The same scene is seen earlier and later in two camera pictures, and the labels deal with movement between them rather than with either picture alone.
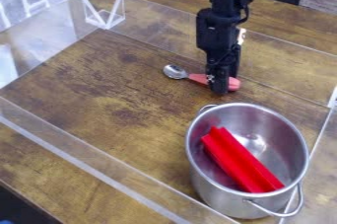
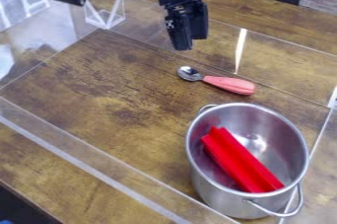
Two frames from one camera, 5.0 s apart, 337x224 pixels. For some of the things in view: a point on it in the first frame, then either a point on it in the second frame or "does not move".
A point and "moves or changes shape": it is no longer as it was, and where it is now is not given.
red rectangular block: (242, 165) does not move
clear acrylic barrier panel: (59, 180) does not move
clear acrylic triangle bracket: (103, 18) does not move
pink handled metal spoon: (176, 72) moves or changes shape
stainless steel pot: (248, 159) does not move
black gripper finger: (218, 74) to (178, 26)
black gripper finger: (235, 60) to (199, 18)
